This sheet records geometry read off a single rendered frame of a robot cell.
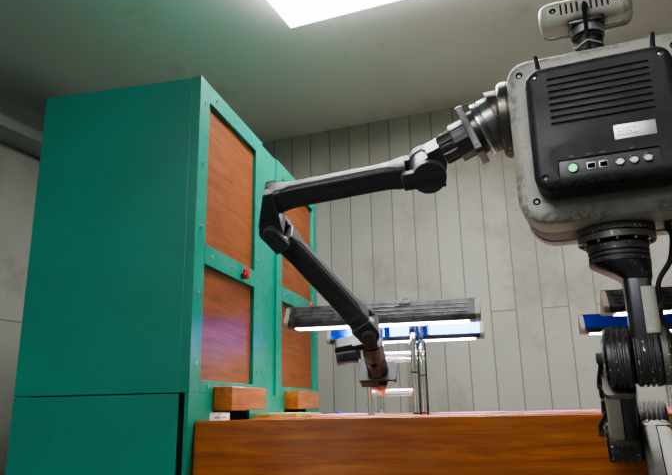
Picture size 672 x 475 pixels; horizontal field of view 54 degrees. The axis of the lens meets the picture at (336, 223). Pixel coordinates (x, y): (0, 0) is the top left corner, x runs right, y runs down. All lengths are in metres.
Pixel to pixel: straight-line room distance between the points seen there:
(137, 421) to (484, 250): 2.51
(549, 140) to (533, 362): 2.67
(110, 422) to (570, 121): 1.42
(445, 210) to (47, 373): 2.63
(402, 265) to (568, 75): 2.87
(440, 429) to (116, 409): 0.88
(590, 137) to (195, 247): 1.15
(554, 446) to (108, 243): 1.35
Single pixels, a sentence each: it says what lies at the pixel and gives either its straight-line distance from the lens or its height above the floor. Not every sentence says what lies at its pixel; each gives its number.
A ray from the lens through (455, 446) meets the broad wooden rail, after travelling 1.73.
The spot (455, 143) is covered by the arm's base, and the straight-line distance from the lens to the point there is 1.44.
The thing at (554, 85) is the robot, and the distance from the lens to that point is 1.28.
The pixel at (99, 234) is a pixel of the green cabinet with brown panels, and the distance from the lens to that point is 2.09.
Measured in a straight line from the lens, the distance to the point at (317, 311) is 2.13.
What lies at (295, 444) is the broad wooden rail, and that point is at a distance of 1.81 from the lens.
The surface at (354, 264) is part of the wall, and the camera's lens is 4.14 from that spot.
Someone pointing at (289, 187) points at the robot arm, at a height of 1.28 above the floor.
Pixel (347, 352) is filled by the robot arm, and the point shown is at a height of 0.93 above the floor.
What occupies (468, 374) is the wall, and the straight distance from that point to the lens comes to 3.87.
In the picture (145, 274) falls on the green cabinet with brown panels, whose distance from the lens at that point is 1.98.
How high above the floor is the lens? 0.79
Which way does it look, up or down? 16 degrees up
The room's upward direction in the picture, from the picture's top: 1 degrees counter-clockwise
